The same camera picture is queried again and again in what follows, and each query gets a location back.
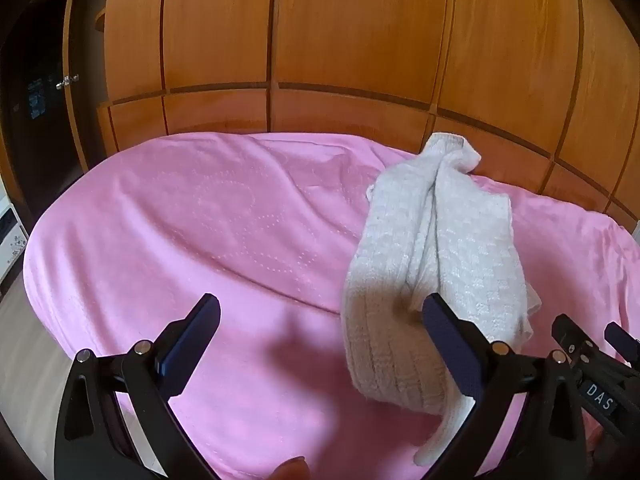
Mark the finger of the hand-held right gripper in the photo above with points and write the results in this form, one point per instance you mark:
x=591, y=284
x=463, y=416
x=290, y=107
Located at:
x=622, y=337
x=570, y=332

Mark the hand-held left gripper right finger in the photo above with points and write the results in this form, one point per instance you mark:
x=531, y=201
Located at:
x=450, y=342

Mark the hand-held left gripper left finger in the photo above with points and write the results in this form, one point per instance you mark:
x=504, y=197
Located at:
x=192, y=337

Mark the white knitted sweater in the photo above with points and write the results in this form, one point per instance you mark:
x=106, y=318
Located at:
x=440, y=240

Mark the person's left hand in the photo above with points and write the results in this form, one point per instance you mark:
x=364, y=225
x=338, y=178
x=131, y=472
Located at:
x=292, y=470

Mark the pink blanket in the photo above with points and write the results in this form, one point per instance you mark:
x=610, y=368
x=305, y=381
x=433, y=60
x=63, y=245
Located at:
x=200, y=220

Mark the white cabinet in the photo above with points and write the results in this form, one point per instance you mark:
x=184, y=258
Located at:
x=10, y=240

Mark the dark wooden door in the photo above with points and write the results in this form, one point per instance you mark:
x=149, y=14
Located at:
x=35, y=110

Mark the wooden wardrobe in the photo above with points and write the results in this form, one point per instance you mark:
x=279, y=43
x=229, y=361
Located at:
x=350, y=35

